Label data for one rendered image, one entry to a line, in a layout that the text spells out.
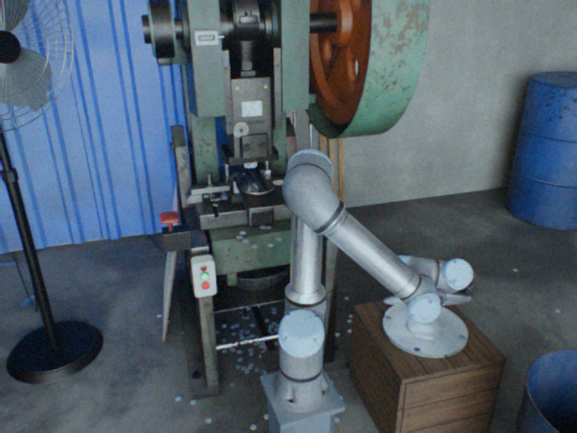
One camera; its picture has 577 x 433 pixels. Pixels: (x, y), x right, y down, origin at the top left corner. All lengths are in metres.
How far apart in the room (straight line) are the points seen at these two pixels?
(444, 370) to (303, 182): 0.88
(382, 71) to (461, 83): 2.08
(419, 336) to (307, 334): 0.62
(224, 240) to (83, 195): 1.53
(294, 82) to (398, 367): 1.01
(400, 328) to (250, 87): 0.99
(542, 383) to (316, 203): 0.98
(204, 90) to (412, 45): 0.67
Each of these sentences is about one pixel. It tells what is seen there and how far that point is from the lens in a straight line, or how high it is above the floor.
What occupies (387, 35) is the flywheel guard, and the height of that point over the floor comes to 1.33.
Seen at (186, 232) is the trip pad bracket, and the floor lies 0.70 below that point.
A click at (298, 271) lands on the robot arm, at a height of 0.78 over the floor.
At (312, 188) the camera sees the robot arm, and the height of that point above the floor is 1.07.
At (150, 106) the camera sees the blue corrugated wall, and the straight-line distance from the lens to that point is 3.01.
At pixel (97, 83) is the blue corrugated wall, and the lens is 2.99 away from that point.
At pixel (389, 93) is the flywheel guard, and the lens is 1.65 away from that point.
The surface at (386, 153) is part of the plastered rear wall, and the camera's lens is 3.51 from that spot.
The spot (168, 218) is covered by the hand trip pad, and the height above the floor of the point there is 0.76.
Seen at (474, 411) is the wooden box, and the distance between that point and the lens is 1.97.
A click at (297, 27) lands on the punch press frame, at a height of 1.33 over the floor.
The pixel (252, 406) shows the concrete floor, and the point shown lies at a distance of 2.07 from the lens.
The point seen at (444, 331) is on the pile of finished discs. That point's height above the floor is 0.36.
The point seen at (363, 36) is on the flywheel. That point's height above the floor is 1.30.
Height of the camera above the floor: 1.50
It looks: 26 degrees down
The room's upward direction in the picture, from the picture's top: 1 degrees counter-clockwise
